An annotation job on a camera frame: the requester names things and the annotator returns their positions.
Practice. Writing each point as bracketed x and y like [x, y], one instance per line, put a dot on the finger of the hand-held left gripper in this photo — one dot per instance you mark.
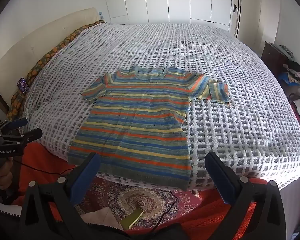
[18, 123]
[32, 135]

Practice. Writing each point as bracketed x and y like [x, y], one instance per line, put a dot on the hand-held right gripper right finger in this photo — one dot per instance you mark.
[225, 180]

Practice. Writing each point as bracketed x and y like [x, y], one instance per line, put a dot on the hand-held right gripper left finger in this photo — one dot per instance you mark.
[88, 177]

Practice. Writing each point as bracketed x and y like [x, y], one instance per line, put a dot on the striped knit sweater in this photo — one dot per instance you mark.
[140, 120]

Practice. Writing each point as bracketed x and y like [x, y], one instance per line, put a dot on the pile of clothes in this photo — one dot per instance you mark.
[293, 72]

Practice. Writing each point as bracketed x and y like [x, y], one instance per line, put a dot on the dark clothes pile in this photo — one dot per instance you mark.
[272, 55]

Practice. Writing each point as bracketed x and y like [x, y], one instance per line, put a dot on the person's left hand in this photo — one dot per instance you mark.
[3, 176]

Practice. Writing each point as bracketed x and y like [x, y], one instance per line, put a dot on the orange bedspread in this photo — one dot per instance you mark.
[40, 160]

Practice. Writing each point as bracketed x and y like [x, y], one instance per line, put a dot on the smartphone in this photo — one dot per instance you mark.
[23, 85]

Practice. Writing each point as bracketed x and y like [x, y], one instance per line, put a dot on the beige paper bag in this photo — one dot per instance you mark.
[100, 216]

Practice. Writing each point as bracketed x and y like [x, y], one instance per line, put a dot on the patterned red rug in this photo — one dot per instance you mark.
[140, 200]

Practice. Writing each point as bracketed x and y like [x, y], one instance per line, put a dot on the yellow-green book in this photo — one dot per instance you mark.
[132, 218]

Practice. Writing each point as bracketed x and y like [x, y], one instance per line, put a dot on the orange floral cloth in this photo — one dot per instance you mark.
[42, 62]

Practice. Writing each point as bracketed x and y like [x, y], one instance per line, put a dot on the white and grey woven blanket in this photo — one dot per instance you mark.
[240, 105]

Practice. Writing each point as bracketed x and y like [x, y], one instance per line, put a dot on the cream headboard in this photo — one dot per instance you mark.
[27, 45]

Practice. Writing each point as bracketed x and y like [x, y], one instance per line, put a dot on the white wardrobe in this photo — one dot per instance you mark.
[177, 0]

